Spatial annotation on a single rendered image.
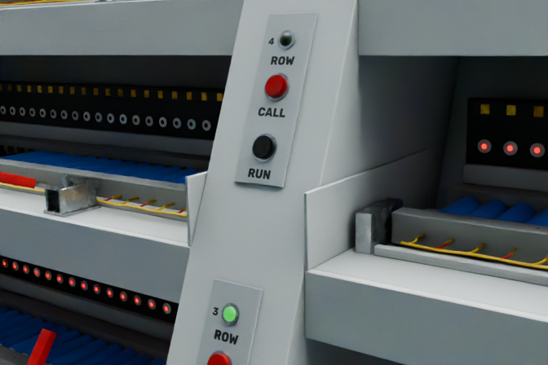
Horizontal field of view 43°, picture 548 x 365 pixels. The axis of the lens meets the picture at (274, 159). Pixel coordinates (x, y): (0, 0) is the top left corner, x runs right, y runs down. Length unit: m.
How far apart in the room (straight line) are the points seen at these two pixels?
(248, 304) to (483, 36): 0.22
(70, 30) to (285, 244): 0.32
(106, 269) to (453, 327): 0.28
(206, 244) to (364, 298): 0.12
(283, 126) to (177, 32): 0.15
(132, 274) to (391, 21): 0.27
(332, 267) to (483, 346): 0.11
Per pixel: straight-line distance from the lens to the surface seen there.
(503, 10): 0.44
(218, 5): 0.55
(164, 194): 0.59
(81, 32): 0.66
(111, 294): 0.78
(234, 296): 0.47
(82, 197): 0.62
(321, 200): 0.45
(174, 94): 0.75
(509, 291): 0.43
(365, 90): 0.49
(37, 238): 0.63
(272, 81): 0.48
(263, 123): 0.48
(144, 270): 0.54
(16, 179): 0.59
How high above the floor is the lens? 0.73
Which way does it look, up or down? 8 degrees up
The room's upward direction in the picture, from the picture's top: 11 degrees clockwise
